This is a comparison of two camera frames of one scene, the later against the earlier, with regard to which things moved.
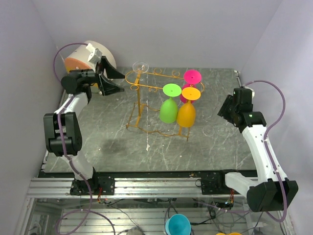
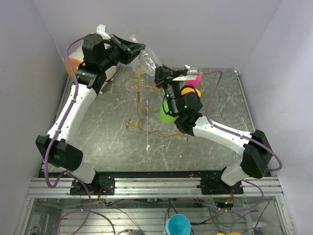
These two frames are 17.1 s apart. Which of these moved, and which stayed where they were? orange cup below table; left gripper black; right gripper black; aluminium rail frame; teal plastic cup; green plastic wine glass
Moved: right gripper black; left gripper black
Stayed: orange cup below table; aluminium rail frame; green plastic wine glass; teal plastic cup
